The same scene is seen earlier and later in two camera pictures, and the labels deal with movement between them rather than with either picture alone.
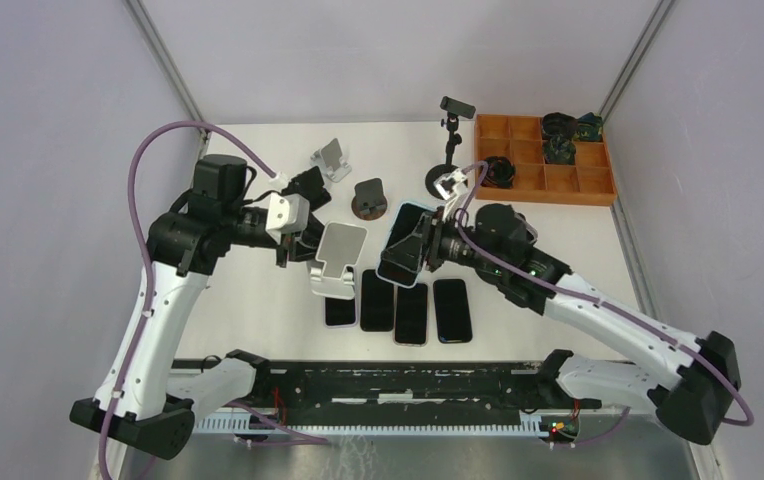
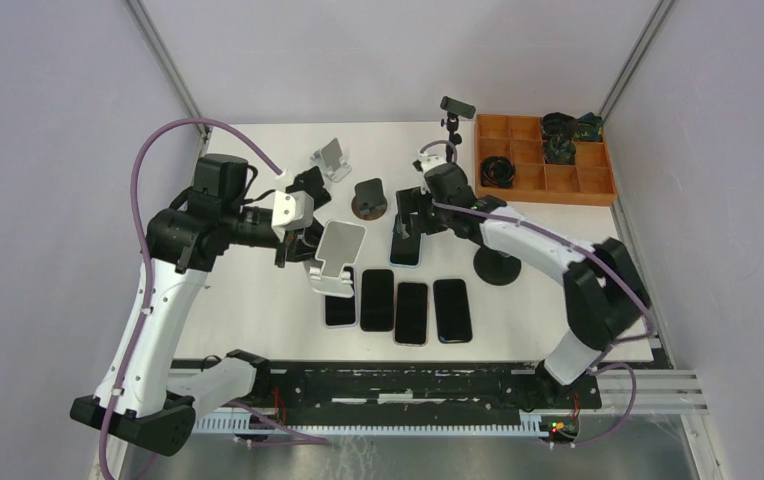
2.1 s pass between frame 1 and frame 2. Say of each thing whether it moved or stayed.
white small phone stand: stayed
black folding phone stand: stayed
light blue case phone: moved
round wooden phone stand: stayed
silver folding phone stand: stayed
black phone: stayed
